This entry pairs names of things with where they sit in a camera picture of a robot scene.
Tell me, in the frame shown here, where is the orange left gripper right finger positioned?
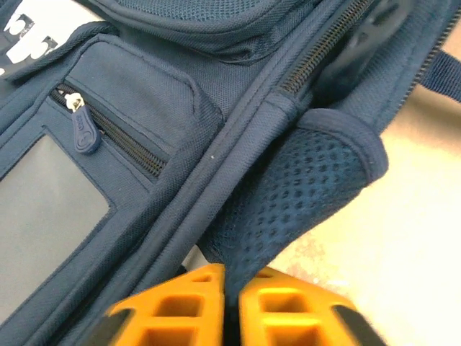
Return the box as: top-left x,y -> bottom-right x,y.
239,268 -> 390,346

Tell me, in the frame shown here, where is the navy blue backpack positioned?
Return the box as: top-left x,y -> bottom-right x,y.
0,0 -> 461,346

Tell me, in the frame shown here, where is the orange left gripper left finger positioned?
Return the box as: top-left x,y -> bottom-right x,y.
89,263 -> 226,346

